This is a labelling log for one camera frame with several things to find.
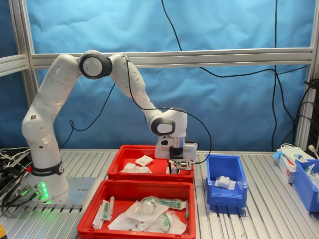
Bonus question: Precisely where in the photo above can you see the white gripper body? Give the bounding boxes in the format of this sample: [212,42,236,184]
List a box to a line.
[154,143,198,160]

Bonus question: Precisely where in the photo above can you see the red crate holding bandages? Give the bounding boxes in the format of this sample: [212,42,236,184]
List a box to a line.
[107,145,194,184]

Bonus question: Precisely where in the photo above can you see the flat printed white packet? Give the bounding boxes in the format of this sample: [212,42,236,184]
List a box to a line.
[135,155,153,166]

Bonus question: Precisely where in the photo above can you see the large packaged green syringe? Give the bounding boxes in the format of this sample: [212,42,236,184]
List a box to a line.
[155,198,189,210]

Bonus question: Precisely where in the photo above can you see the bagged clear oxygen mask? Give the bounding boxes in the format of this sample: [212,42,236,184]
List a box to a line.
[107,210,187,235]
[124,196,160,220]

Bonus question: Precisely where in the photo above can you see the small open blue bin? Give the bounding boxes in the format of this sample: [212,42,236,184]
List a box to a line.
[206,154,248,207]

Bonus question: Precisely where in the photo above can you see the blue paper backdrop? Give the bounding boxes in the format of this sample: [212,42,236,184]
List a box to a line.
[0,0,315,152]

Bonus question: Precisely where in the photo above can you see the packaged syringe with green plunger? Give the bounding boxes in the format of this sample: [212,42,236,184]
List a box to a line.
[102,201,112,222]

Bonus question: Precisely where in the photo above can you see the flat white sterile packet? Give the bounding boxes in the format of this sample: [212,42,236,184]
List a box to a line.
[91,198,105,229]

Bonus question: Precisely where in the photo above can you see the red crate holding syringes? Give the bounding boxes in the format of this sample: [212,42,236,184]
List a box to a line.
[76,179,197,239]

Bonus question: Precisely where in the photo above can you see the blue white cardboard carton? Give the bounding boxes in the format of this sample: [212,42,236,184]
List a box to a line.
[276,152,297,184]

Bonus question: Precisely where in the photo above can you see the light blue face mask pile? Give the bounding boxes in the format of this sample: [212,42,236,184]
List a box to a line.
[273,143,309,163]

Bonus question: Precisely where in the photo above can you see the blue bin with packaged supplies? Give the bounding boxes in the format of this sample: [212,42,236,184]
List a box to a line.
[292,159,319,213]

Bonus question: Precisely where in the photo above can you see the clear packaged supplies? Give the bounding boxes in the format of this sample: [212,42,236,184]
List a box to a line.
[303,163,319,187]

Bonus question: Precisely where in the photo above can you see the white power plug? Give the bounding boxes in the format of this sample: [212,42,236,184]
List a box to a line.
[308,144,319,159]

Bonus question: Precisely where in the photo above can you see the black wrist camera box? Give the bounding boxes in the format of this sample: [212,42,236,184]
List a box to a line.
[174,160,193,170]

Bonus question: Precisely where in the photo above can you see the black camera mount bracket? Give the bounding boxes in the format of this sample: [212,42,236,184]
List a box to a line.
[169,146,184,161]

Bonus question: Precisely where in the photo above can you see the black camera cable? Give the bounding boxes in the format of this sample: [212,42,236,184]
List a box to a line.
[61,56,212,165]

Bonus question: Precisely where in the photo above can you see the steel robot base plate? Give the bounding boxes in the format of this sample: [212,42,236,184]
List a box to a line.
[48,176,97,210]

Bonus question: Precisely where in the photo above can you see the aluminium profile frame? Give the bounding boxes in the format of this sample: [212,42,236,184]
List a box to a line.
[0,0,319,152]

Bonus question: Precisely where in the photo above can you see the black hanging cable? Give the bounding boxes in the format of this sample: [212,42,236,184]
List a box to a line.
[275,72,297,147]
[160,0,309,77]
[271,0,279,151]

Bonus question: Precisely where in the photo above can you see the tangled cables and connectors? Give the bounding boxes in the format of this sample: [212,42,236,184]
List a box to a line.
[0,147,34,209]

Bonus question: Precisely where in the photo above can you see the black looped cables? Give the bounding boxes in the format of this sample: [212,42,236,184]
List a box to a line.
[295,79,315,147]

